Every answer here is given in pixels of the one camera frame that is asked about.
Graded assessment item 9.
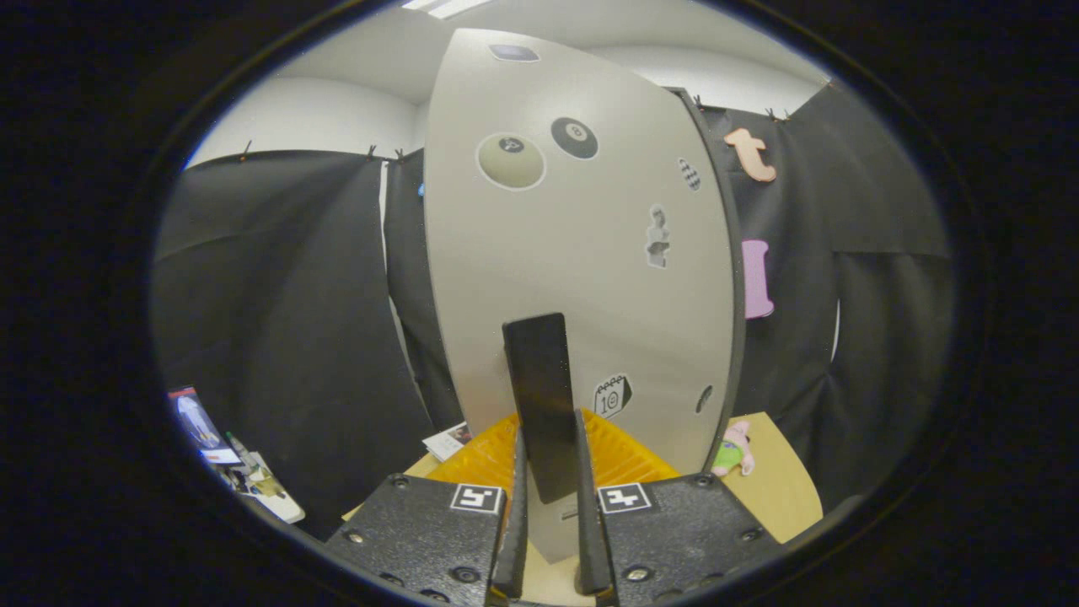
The black backdrop cloth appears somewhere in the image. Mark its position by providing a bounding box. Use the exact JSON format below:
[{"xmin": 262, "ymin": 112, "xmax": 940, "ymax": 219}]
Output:
[{"xmin": 152, "ymin": 80, "xmax": 954, "ymax": 540}]

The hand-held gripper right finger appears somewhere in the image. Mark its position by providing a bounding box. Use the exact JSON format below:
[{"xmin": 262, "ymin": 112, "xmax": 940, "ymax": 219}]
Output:
[{"xmin": 576, "ymin": 410, "xmax": 786, "ymax": 607}]

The ceiling light panel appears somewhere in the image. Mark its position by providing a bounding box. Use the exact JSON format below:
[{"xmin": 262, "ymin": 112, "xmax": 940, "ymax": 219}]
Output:
[{"xmin": 402, "ymin": 0, "xmax": 495, "ymax": 20}]

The white book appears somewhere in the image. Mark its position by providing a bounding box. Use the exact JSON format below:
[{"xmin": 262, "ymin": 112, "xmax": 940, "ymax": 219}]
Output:
[{"xmin": 422, "ymin": 422, "xmax": 474, "ymax": 463}]

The beige shoe cabinet door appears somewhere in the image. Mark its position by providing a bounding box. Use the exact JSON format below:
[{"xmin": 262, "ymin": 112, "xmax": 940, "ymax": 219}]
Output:
[{"xmin": 423, "ymin": 28, "xmax": 739, "ymax": 564}]

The pink and green plush toy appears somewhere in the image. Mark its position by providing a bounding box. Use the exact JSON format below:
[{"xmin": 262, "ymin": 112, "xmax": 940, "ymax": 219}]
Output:
[{"xmin": 711, "ymin": 421, "xmax": 756, "ymax": 478}]

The grey shoe cabinet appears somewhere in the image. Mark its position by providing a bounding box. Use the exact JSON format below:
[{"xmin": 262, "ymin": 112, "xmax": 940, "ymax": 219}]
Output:
[{"xmin": 664, "ymin": 84, "xmax": 749, "ymax": 475}]

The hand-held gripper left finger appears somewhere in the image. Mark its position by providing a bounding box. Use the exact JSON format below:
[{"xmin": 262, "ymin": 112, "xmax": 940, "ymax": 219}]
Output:
[{"xmin": 327, "ymin": 411, "xmax": 529, "ymax": 607}]

